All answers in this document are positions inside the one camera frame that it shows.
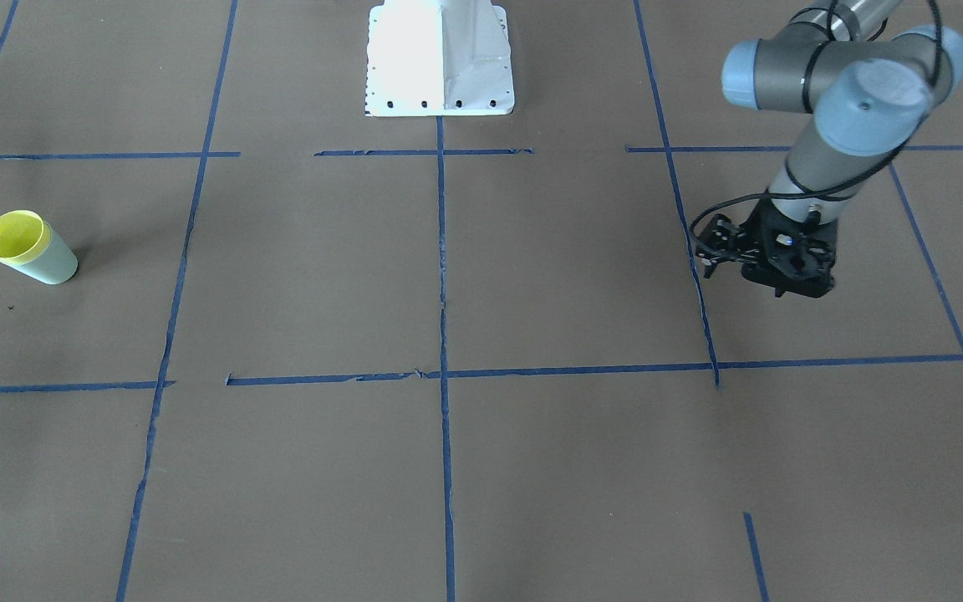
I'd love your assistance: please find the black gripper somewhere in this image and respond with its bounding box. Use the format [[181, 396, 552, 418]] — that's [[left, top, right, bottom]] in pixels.
[[698, 205, 839, 278]]

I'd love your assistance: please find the yellow plastic cup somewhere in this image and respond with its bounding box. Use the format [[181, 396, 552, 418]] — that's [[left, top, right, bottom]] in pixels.
[[0, 210, 54, 267]]

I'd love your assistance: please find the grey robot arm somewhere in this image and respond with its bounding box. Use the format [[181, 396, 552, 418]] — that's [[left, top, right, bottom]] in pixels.
[[689, 1, 963, 298]]

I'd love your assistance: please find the green plastic cup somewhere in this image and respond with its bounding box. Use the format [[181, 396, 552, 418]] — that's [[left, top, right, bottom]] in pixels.
[[1, 224, 78, 285]]

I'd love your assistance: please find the white mounting column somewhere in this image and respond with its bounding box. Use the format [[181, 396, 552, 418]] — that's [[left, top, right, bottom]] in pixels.
[[364, 1, 516, 118]]

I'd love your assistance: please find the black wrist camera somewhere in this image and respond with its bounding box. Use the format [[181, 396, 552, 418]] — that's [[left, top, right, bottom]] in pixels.
[[741, 253, 836, 298]]

